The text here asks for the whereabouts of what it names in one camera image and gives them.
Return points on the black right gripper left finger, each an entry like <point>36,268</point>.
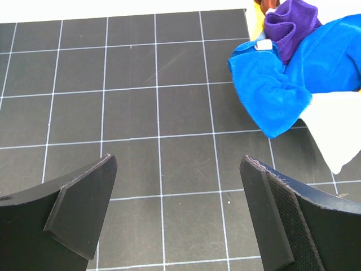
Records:
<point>56,225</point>

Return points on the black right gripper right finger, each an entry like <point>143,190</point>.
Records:
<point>299,227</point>

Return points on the blue towel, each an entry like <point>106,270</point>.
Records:
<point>274,94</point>

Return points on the white towel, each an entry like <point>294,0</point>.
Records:
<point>333,120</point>

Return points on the black grid cutting mat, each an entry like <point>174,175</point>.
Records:
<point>154,91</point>

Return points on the purple towel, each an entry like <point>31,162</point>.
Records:
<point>289,24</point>

